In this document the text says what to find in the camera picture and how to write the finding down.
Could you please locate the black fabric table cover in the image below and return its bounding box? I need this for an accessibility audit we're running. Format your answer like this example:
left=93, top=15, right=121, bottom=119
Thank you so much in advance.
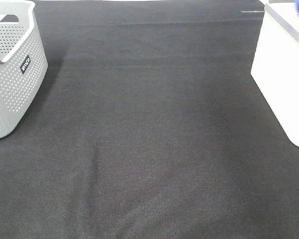
left=0, top=0, right=299, bottom=239

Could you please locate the white plastic storage bin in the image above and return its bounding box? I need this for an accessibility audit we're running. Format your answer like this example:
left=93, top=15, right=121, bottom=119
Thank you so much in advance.
left=251, top=0, right=299, bottom=147

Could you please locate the grey perforated plastic basket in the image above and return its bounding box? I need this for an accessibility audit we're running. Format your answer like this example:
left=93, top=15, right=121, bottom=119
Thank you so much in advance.
left=0, top=0, right=48, bottom=138

